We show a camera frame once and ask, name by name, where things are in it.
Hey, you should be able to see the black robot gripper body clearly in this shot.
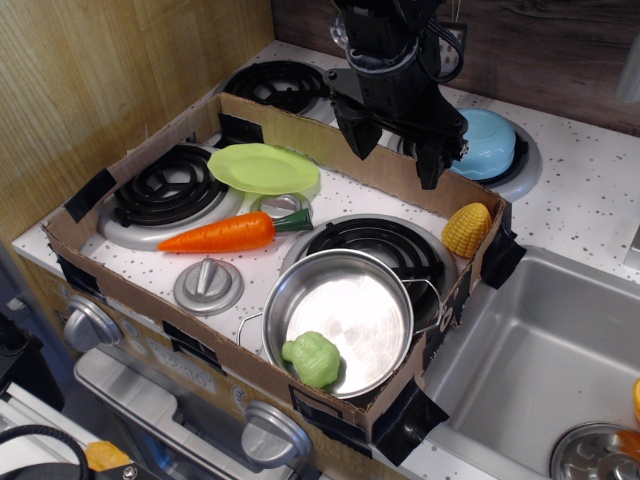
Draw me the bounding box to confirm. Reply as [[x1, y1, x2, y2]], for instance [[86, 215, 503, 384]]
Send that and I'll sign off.
[[324, 48, 467, 161]]

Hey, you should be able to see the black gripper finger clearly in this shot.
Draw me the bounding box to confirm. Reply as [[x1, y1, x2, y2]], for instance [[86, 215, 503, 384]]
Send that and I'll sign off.
[[415, 141, 452, 190], [334, 103, 382, 160]]

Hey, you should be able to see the green toy broccoli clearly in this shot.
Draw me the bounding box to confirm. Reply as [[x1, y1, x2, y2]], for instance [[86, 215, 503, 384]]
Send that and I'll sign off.
[[281, 331, 341, 388]]

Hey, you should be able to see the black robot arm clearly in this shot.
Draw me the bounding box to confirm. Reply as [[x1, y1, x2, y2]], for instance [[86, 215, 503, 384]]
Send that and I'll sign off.
[[324, 1, 468, 190]]

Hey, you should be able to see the silver metal pan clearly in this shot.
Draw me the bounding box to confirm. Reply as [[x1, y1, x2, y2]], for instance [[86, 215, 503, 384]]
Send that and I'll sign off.
[[257, 249, 444, 400]]

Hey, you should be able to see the light blue plastic bowl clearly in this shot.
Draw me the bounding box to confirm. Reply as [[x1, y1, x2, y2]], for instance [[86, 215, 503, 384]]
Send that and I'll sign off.
[[451, 108, 516, 181]]

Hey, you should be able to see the yellow toy corn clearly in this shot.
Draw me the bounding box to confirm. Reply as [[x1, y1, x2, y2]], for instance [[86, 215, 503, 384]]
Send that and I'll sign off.
[[441, 202, 492, 259]]

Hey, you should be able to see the back left black burner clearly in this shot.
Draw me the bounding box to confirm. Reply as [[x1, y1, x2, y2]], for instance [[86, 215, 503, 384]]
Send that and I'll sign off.
[[214, 60, 335, 124]]

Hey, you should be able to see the black burner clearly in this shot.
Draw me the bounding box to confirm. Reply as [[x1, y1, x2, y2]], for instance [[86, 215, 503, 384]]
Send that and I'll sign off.
[[98, 143, 244, 251], [281, 214, 458, 329], [387, 119, 544, 203], [214, 60, 335, 124]]

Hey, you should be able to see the silver hanging spatula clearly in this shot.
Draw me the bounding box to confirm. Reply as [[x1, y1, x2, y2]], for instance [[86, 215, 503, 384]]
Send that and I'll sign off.
[[437, 1, 468, 76]]

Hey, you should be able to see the back right black burner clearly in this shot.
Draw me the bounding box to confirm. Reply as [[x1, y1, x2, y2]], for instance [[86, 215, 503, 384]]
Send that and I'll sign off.
[[387, 119, 544, 203]]

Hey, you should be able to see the silver hanging strainer ladle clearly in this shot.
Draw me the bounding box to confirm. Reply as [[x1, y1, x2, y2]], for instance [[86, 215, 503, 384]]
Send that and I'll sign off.
[[329, 11, 348, 51]]

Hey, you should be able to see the light green plastic plate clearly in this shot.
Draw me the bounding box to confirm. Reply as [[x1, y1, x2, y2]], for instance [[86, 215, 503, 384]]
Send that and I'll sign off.
[[207, 143, 320, 195]]

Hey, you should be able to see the silver stove knob middle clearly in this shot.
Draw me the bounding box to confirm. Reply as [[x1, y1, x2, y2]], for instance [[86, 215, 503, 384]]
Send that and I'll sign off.
[[250, 193, 311, 219]]

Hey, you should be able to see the silver stove knob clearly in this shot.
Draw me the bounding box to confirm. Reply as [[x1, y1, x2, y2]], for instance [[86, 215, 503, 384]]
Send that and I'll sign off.
[[173, 258, 244, 316], [250, 193, 311, 219]]

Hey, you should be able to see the front right black burner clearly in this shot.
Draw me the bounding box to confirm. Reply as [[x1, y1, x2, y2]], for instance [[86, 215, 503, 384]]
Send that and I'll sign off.
[[281, 214, 458, 329]]

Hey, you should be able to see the orange toy carrot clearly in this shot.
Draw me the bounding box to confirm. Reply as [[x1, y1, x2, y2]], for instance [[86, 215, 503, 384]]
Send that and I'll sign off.
[[157, 209, 313, 253]]

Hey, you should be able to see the front left black burner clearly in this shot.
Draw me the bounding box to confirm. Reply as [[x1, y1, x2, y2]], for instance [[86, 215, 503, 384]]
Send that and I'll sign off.
[[98, 143, 244, 251]]

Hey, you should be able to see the silver stove knob front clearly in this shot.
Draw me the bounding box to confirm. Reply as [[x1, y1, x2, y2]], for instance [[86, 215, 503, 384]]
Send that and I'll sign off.
[[173, 258, 244, 316]]

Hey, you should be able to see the silver sink basin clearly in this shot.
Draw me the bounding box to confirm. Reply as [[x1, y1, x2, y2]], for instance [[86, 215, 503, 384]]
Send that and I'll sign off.
[[424, 247, 639, 479]]

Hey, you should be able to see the silver oven knob right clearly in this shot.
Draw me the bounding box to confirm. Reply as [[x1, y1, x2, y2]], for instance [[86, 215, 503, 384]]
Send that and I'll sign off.
[[241, 400, 313, 469]]

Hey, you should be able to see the silver oven knob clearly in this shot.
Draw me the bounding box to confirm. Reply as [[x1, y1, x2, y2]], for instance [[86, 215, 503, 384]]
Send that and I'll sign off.
[[63, 295, 123, 353], [241, 400, 313, 469]]

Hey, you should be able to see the silver oven knob left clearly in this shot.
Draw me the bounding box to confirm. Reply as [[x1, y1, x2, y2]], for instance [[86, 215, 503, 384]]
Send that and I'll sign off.
[[63, 295, 123, 353]]

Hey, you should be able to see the orange toy in sink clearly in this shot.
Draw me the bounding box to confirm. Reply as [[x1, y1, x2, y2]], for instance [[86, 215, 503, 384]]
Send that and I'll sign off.
[[616, 378, 639, 460]]

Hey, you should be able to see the orange yellow cloth piece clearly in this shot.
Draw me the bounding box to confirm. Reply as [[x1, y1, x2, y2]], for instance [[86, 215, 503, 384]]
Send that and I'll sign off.
[[85, 440, 131, 472]]

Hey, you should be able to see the silver oven door handle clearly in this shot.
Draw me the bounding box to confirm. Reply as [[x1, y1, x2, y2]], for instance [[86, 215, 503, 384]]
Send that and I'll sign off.
[[74, 349, 320, 479]]

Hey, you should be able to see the black cable bottom left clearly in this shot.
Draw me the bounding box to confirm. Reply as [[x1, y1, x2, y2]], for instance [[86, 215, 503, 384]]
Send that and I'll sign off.
[[0, 424, 91, 480]]

